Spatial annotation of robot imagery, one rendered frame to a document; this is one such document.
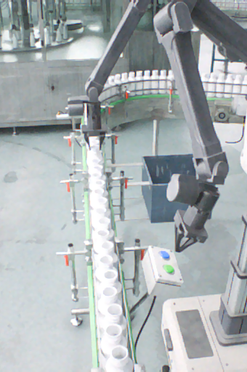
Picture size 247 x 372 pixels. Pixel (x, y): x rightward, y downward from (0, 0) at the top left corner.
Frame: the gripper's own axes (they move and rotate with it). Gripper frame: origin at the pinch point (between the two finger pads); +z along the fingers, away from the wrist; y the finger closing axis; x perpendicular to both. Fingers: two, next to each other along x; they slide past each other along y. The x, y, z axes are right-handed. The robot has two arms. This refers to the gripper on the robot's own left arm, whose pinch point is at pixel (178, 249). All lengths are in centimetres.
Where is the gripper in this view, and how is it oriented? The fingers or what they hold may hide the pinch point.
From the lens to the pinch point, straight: 107.3
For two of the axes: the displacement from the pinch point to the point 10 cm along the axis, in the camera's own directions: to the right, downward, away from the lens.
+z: -3.4, 8.3, 4.4
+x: 9.3, 2.5, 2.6
